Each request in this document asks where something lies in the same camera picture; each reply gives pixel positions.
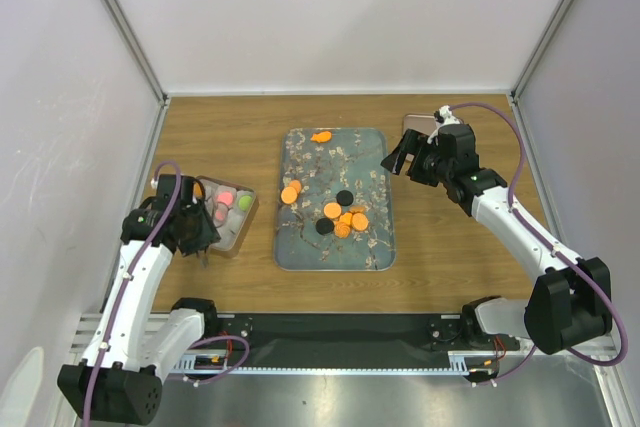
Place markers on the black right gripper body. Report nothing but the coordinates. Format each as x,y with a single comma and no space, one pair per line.
429,167

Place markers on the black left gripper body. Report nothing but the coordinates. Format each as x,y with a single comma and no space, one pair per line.
185,211

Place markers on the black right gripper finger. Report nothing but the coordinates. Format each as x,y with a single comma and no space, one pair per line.
412,141
394,162

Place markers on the rose gold tin lid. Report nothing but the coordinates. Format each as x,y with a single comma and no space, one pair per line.
423,123

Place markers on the orange chocolate chip cookie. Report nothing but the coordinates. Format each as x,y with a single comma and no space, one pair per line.
198,190

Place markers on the green round cookie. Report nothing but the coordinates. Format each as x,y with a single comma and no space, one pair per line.
244,203

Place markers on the orange swirl cookie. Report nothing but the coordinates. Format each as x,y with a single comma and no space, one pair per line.
342,230

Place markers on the orange embossed biscuit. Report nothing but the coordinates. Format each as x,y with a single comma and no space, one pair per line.
332,210
289,195

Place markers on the plain orange round cookie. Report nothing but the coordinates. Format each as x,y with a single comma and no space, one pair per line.
296,185

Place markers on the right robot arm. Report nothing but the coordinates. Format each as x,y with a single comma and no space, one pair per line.
567,304

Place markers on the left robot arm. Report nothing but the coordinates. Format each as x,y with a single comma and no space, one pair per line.
120,376

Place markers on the rose gold cookie tin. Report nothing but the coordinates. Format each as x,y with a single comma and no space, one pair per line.
235,229

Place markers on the black sandwich cookie upper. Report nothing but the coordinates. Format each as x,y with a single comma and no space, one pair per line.
345,198

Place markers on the black sandwich cookie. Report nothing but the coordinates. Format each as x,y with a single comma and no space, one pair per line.
324,226
345,198

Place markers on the orange sandwich biscuit right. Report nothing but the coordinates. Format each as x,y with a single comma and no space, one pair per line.
359,221

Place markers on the orange flower cookie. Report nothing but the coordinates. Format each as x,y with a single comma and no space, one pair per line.
346,218

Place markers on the orange fish cookie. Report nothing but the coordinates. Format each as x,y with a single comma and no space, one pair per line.
321,137

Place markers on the blue floral serving tray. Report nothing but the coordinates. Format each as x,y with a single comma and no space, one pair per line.
349,161

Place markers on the black sandwich cookie lower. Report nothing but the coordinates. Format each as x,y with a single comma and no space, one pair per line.
324,226

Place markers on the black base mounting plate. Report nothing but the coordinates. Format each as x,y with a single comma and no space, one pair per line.
369,334

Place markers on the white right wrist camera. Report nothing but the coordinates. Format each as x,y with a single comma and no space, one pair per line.
445,116

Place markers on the white slotted cable duct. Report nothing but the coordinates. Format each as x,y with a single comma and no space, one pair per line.
426,363

